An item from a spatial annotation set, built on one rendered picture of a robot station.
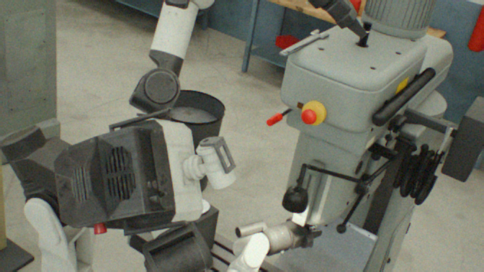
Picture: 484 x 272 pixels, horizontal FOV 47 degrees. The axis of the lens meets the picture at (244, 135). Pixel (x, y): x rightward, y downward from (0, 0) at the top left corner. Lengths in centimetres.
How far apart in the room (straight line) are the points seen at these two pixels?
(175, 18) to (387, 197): 109
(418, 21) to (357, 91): 42
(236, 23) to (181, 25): 544
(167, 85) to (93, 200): 32
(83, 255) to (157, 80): 67
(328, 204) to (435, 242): 259
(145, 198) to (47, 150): 42
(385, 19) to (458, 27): 418
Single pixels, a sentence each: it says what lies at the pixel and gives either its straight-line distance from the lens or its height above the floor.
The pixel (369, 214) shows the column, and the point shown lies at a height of 115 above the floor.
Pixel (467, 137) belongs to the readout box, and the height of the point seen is 166.
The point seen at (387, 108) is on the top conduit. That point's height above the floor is 181.
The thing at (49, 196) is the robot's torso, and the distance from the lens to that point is 159.
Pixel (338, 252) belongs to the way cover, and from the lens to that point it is 227.
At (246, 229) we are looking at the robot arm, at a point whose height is 129.
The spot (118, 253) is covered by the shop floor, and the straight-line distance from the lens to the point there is 349.
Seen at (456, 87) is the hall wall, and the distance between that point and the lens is 599.
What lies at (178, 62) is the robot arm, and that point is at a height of 180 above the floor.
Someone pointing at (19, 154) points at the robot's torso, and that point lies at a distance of 157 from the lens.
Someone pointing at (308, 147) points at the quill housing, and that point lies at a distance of 162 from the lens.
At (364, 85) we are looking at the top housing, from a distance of 135.
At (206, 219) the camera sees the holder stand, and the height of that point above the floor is 109.
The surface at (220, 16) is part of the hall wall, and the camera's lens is 699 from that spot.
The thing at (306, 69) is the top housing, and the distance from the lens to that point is 140.
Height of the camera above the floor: 238
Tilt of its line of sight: 30 degrees down
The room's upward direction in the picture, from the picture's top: 11 degrees clockwise
